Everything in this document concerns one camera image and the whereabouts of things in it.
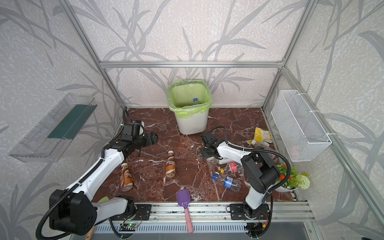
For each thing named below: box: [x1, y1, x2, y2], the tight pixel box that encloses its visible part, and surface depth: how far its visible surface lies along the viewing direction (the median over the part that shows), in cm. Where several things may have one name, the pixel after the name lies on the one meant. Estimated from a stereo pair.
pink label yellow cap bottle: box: [220, 161, 243, 174], surface depth 87 cm
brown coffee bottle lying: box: [120, 163, 133, 192], surface depth 81 cm
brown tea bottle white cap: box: [165, 150, 176, 178], surface depth 86 cm
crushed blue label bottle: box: [212, 173, 239, 189], surface depth 80 cm
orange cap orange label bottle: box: [206, 156, 221, 171], surface depth 91 cm
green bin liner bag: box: [166, 79, 213, 119], surface depth 96 cm
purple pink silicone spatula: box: [176, 189, 193, 234], surface depth 77 cm
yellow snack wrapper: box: [254, 127, 273, 143], surface depth 104 cm
